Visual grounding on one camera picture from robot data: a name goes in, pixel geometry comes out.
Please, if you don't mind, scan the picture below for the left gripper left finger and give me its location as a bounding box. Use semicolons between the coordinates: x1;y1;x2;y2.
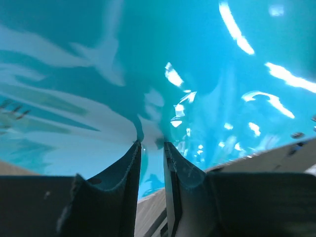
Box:
0;141;141;237

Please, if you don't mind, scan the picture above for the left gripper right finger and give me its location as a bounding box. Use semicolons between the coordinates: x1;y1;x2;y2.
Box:
164;142;316;237

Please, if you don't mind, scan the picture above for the teal A4 folder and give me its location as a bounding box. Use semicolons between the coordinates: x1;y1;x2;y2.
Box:
0;0;316;198

